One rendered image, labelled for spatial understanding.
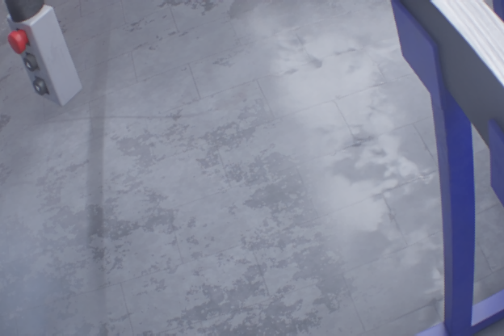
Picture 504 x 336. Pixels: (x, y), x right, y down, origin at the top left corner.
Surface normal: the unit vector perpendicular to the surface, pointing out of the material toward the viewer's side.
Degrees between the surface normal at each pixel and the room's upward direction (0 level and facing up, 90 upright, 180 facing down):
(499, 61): 0
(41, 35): 90
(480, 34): 0
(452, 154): 90
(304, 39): 0
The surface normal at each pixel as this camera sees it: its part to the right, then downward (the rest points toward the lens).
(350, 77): -0.23, -0.71
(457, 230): 0.26, 0.61
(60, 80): 0.73, 0.32
